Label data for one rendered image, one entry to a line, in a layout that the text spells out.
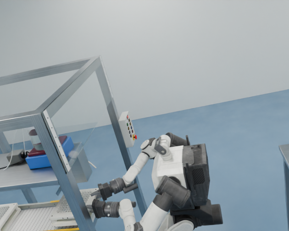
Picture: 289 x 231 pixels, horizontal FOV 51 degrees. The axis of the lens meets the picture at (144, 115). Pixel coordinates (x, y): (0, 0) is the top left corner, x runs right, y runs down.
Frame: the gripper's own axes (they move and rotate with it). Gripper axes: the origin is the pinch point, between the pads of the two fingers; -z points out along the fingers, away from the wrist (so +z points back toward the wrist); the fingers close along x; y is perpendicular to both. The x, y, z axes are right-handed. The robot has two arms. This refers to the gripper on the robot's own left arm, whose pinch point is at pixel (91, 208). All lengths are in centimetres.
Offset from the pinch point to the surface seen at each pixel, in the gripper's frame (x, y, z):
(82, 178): -12.6, 11.6, -7.7
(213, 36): -13, 366, 46
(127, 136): -1, 82, -5
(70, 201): -18.7, -14.8, 0.9
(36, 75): -65, 74, -64
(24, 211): 13, 7, -60
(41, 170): -32.4, -6.2, -18.2
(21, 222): 13, -2, -55
